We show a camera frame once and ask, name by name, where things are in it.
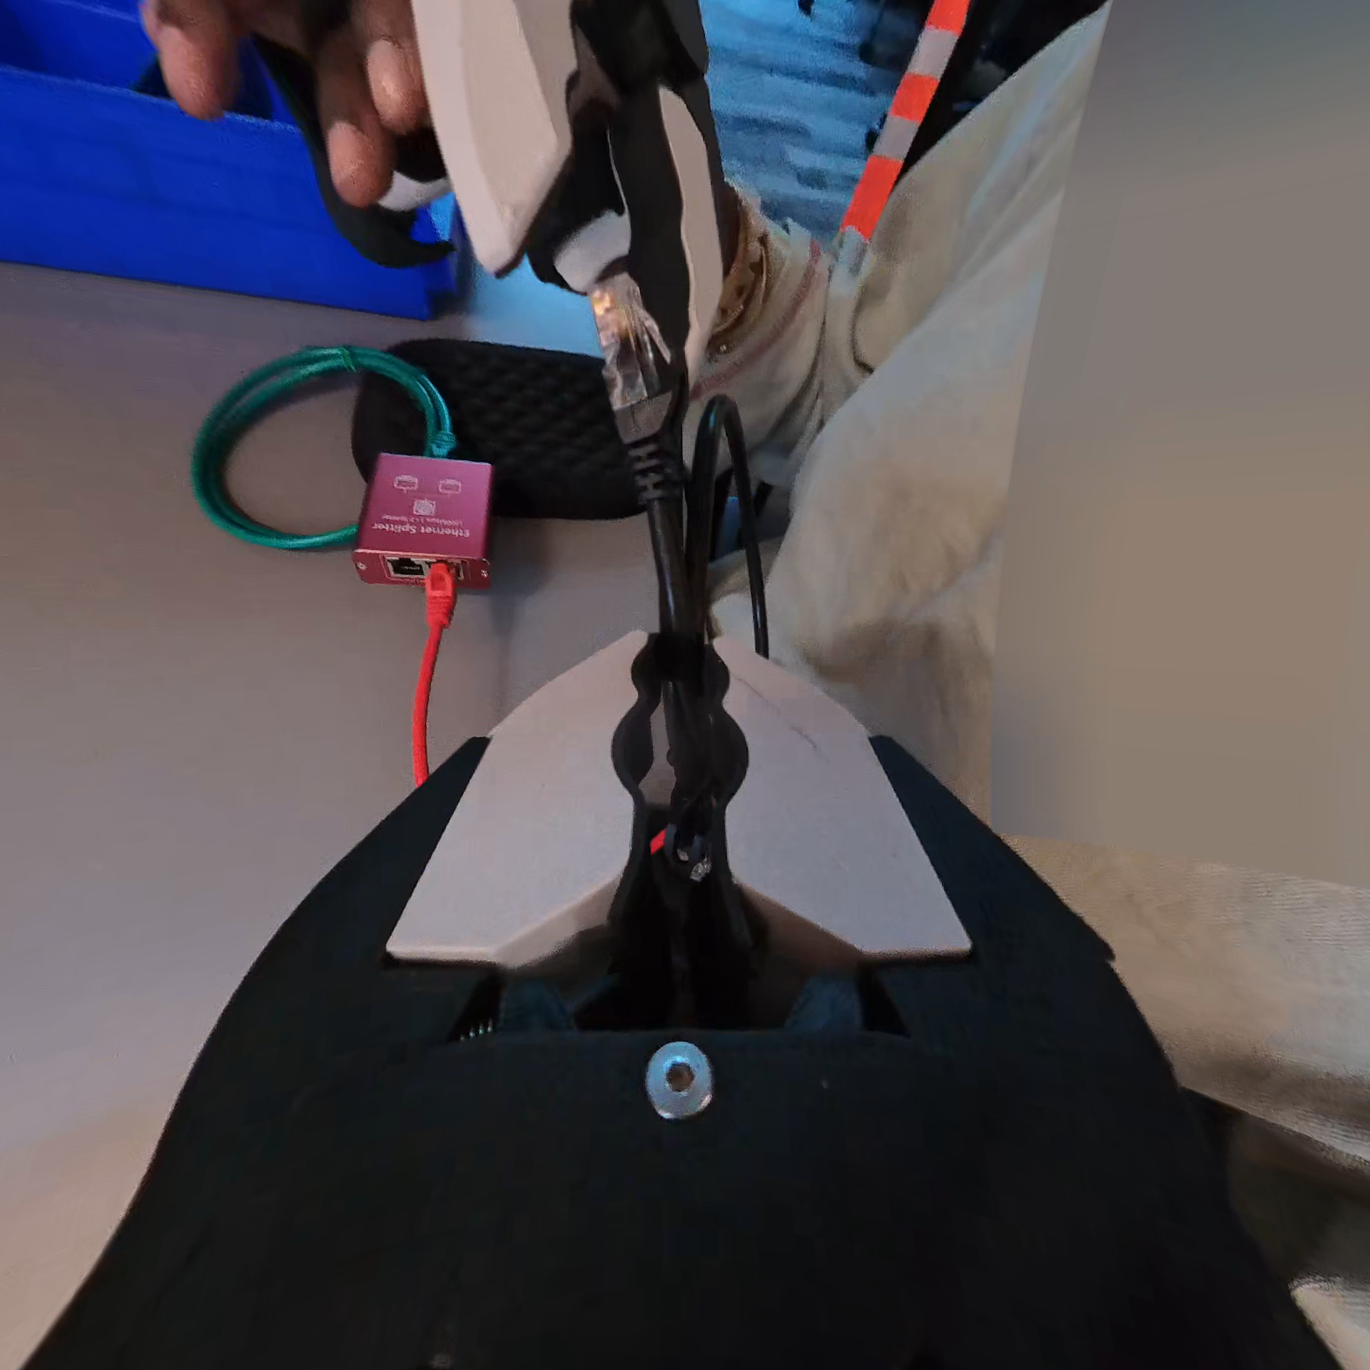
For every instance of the blue plastic bin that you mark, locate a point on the blue plastic bin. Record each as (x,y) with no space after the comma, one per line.
(130,182)

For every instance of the red ethernet splitter box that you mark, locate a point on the red ethernet splitter box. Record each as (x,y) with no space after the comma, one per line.
(429,502)

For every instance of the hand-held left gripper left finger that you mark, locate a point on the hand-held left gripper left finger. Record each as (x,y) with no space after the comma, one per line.
(525,847)

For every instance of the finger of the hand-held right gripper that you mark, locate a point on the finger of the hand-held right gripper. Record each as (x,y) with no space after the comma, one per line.
(500,107)
(702,213)

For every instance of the person's right hand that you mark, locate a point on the person's right hand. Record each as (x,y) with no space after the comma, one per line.
(354,107)

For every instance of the black quilted wrist rest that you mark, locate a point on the black quilted wrist rest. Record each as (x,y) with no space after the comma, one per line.
(535,429)

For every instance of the orange traffic cone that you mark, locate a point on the orange traffic cone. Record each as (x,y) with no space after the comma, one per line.
(915,96)

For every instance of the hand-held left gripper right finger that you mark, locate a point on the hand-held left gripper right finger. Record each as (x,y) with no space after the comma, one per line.
(835,847)

